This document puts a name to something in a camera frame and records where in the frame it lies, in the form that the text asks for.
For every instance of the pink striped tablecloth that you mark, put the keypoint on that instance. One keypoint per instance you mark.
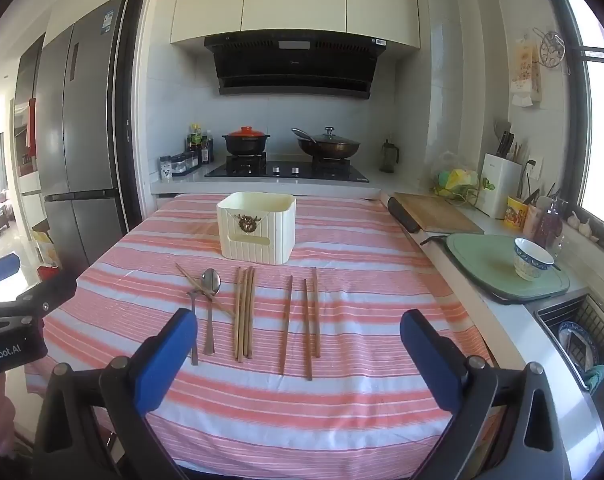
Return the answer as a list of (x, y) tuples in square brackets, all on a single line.
[(357, 410)]

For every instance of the purple glass cup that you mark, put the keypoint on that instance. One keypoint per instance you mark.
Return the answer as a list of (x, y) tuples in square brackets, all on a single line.
[(549, 227)]

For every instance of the green cutting board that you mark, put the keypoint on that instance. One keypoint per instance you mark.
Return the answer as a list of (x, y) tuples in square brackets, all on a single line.
[(487, 265)]

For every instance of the black door frame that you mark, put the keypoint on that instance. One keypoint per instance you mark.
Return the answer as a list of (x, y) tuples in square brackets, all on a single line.
[(131, 110)]

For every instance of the wooden cutting board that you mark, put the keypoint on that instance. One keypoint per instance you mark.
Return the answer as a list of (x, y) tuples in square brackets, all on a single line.
[(437, 212)]

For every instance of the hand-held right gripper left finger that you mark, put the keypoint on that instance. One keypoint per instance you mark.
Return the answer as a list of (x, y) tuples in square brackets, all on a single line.
[(166, 355)]

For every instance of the orange cardboard box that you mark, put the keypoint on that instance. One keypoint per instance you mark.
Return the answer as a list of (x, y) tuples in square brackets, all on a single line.
[(46, 250)]

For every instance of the dark sauce bottle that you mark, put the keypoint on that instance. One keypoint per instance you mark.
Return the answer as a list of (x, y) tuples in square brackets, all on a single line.
[(207, 150)]

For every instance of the yellow printed cup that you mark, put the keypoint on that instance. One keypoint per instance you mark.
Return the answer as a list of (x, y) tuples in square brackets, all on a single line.
[(516, 215)]

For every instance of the black gas stove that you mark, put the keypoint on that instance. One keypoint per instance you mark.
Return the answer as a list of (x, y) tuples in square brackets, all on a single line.
[(287, 170)]

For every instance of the metal spoon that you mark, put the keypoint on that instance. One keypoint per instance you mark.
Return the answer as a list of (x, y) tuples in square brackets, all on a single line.
[(193, 330), (211, 282)]

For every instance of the white knife block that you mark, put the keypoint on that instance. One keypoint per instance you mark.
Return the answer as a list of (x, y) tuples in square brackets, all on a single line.
[(497, 190)]

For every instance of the blue white porcelain bowl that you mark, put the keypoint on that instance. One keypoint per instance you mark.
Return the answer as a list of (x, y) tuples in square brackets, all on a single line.
[(532, 260)]

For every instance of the dark glass pitcher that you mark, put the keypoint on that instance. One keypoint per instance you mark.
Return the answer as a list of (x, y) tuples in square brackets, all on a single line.
[(388, 157)]

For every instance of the black range hood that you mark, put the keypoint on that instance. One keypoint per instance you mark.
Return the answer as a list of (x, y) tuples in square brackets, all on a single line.
[(292, 67)]

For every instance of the teal cloth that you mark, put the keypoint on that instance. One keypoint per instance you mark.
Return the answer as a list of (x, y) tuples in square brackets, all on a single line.
[(596, 377)]

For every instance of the pink cup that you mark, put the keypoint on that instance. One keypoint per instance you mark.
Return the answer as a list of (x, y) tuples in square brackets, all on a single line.
[(531, 222)]

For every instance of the stainless steel refrigerator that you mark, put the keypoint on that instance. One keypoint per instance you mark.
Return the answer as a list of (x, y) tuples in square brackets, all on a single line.
[(76, 135)]

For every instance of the printed wall hanging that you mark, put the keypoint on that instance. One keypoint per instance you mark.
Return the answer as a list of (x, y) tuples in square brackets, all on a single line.
[(524, 72)]

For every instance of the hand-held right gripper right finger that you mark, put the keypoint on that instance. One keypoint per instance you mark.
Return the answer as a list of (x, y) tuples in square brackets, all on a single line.
[(427, 355)]

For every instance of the white wall socket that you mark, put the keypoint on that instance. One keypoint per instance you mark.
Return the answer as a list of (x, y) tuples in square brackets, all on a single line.
[(533, 169)]

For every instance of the glass wok lid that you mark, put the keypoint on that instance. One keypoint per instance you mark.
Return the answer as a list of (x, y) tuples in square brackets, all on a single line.
[(329, 136)]

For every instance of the yellow cap oil bottle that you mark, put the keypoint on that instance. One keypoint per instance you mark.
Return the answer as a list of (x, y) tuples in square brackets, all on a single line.
[(195, 142)]

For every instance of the dark wok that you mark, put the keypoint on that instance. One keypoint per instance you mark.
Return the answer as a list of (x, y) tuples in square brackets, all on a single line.
[(327, 150)]

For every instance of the cream ribbed utensil holder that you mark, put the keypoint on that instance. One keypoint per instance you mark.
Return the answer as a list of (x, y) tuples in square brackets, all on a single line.
[(277, 240)]

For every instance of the steel sink basket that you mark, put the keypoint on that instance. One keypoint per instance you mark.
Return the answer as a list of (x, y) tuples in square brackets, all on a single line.
[(599, 320)]

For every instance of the black pot with orange lid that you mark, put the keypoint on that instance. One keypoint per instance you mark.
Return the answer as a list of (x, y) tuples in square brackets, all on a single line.
[(244, 142)]

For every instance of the black oblong object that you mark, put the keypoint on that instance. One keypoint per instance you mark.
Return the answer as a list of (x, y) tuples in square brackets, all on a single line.
[(404, 215)]

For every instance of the blue rimmed plate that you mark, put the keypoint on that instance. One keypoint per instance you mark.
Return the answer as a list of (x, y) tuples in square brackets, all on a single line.
[(577, 345)]

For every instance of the garlic bulbs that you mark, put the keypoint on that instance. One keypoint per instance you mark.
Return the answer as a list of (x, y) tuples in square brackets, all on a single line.
[(579, 225)]

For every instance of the black lid spice jar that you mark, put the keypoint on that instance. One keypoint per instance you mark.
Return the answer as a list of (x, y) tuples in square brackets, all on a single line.
[(166, 169)]

